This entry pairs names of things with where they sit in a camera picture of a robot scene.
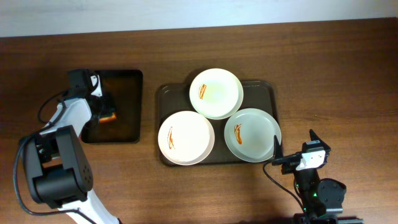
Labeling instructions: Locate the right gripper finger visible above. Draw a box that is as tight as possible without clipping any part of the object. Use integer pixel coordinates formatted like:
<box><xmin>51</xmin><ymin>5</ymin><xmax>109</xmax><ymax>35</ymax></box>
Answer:
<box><xmin>273</xmin><ymin>135</ymin><xmax>283</xmax><ymax>159</ymax></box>
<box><xmin>309</xmin><ymin>129</ymin><xmax>331</xmax><ymax>153</ymax></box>

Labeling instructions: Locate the orange green sponge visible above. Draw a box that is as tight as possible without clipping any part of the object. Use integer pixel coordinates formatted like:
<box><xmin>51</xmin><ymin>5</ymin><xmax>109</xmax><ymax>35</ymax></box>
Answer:
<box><xmin>99</xmin><ymin>113</ymin><xmax>117</xmax><ymax>123</ymax></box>

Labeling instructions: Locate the white plate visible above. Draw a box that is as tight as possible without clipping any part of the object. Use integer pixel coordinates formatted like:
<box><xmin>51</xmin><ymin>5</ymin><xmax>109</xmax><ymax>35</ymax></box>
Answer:
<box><xmin>224</xmin><ymin>108</ymin><xmax>282</xmax><ymax>163</ymax></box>
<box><xmin>189</xmin><ymin>68</ymin><xmax>244</xmax><ymax>119</ymax></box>
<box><xmin>157</xmin><ymin>111</ymin><xmax>215</xmax><ymax>166</ymax></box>

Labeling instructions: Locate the white plate back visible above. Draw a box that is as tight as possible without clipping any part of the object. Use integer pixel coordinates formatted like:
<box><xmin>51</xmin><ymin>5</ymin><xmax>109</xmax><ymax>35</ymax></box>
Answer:
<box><xmin>189</xmin><ymin>68</ymin><xmax>244</xmax><ymax>119</ymax></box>

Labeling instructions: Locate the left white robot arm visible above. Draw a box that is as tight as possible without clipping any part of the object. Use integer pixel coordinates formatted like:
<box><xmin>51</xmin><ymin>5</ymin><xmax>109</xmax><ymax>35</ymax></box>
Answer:
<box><xmin>12</xmin><ymin>69</ymin><xmax>120</xmax><ymax>223</ymax></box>

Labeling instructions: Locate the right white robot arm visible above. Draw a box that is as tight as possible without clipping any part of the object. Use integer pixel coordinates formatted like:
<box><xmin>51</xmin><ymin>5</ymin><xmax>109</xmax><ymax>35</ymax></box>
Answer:
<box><xmin>269</xmin><ymin>130</ymin><xmax>364</xmax><ymax>224</ymax></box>

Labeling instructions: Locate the small black water tray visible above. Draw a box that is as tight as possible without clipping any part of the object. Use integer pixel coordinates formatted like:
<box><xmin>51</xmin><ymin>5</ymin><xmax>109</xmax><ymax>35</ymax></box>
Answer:
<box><xmin>81</xmin><ymin>70</ymin><xmax>143</xmax><ymax>144</ymax></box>

